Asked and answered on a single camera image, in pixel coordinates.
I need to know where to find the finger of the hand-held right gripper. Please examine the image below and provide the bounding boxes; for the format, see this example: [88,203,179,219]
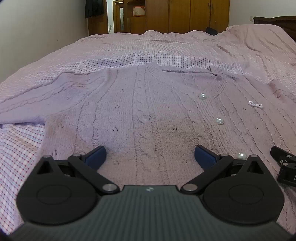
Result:
[270,146,296,168]

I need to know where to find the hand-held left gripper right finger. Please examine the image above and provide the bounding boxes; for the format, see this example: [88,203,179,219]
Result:
[180,145,265,195]

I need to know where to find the dark wooden headboard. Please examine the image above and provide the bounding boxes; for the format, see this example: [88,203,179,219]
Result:
[253,16,296,43]

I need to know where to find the brown wooden wardrobe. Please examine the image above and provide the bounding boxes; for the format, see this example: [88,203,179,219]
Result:
[113,0,231,34]

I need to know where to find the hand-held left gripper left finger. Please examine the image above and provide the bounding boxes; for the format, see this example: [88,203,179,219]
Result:
[35,146,120,194]

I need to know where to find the wooden door with glass pane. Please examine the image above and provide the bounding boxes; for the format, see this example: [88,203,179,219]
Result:
[115,2,125,33]

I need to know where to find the brown wooden door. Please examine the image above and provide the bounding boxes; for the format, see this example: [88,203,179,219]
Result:
[88,13,109,36]

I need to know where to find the lilac knitted cardigan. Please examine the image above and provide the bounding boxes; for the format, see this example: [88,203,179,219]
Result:
[0,62,296,237]

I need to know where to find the pink checked bed sheet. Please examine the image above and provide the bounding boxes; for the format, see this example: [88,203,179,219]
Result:
[0,23,296,235]

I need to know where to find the dark hanging garment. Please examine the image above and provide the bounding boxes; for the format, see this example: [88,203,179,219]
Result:
[84,0,107,19]

